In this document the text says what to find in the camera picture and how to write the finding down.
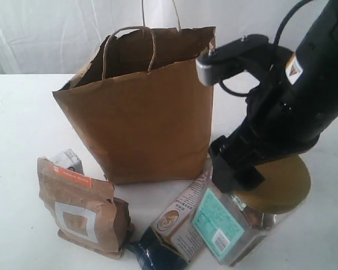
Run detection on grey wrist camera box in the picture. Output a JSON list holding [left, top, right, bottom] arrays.
[[195, 57, 223, 86]]

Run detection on white curtain backdrop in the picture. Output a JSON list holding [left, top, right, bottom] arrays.
[[0, 0, 338, 76]]

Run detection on dark blue biscuit packet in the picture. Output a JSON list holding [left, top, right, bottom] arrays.
[[126, 169, 212, 269]]

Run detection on brown kraft pouch orange label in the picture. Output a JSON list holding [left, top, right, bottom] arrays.
[[37, 157, 135, 259]]

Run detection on brown paper bag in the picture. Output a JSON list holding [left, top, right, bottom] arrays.
[[52, 0, 216, 185]]

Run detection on gold lid plastic jar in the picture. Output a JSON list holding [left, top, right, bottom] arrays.
[[192, 155, 311, 267]]

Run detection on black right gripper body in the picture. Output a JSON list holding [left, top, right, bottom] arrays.
[[225, 81, 320, 170]]

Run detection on small white carton box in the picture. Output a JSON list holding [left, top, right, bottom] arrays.
[[50, 148, 84, 174]]

